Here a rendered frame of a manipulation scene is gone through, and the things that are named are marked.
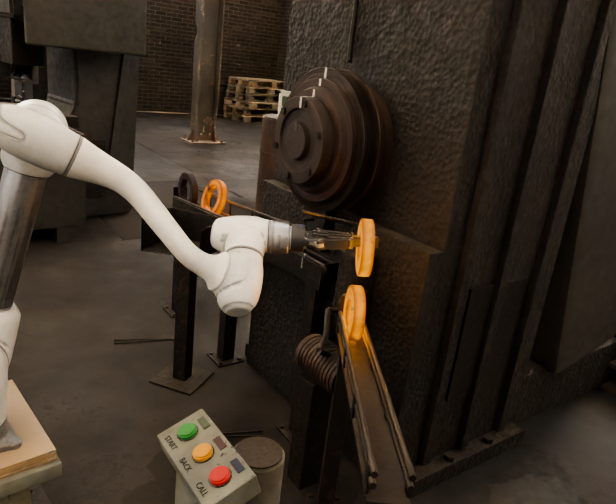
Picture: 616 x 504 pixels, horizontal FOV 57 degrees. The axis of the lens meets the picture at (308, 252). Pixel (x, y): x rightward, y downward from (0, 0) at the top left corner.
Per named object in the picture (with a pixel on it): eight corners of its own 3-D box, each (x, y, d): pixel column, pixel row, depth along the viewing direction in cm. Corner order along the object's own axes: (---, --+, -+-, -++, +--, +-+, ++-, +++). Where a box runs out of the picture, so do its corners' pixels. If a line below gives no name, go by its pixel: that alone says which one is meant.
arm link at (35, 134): (83, 133, 125) (82, 125, 137) (-3, 92, 117) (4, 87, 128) (58, 186, 127) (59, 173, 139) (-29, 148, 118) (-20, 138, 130)
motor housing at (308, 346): (308, 460, 205) (326, 327, 188) (346, 500, 189) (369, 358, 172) (278, 472, 198) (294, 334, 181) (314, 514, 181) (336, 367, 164)
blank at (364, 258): (370, 217, 161) (358, 216, 161) (377, 222, 145) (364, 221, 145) (365, 270, 163) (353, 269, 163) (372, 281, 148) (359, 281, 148)
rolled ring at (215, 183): (196, 213, 276) (202, 214, 278) (213, 220, 262) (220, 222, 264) (207, 176, 275) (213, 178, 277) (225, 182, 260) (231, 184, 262)
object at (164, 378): (165, 358, 261) (170, 207, 238) (215, 374, 253) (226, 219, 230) (138, 379, 242) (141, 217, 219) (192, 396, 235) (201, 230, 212)
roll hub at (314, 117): (281, 173, 201) (289, 92, 193) (328, 192, 180) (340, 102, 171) (268, 173, 198) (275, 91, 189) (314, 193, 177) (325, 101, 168)
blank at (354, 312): (353, 344, 166) (341, 343, 165) (354, 292, 170) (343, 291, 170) (365, 337, 151) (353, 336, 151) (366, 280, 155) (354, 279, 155)
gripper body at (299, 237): (289, 245, 159) (322, 247, 159) (289, 255, 151) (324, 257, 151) (291, 220, 156) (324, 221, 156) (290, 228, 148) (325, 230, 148)
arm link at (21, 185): (-69, 388, 143) (-52, 346, 163) (2, 396, 151) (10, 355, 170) (4, 92, 128) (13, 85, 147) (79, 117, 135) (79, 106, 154)
